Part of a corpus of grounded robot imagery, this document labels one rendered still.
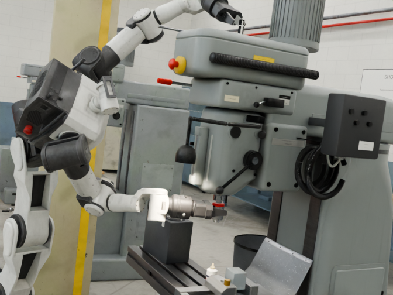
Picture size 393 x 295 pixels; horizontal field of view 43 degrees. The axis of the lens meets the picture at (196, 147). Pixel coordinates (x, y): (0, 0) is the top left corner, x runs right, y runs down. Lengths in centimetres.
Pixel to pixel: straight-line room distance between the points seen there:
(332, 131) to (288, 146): 23
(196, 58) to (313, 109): 53
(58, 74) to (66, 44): 152
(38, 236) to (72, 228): 135
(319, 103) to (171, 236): 84
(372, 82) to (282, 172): 533
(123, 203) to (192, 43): 66
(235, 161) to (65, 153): 60
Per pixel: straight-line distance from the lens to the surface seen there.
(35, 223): 222
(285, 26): 197
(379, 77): 709
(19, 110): 222
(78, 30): 344
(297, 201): 213
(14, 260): 225
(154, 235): 232
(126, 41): 209
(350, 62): 751
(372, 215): 218
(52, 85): 187
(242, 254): 383
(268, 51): 181
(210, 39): 170
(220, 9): 193
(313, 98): 197
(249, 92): 178
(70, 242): 360
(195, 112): 966
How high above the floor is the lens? 163
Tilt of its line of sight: 5 degrees down
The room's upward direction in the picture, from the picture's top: 7 degrees clockwise
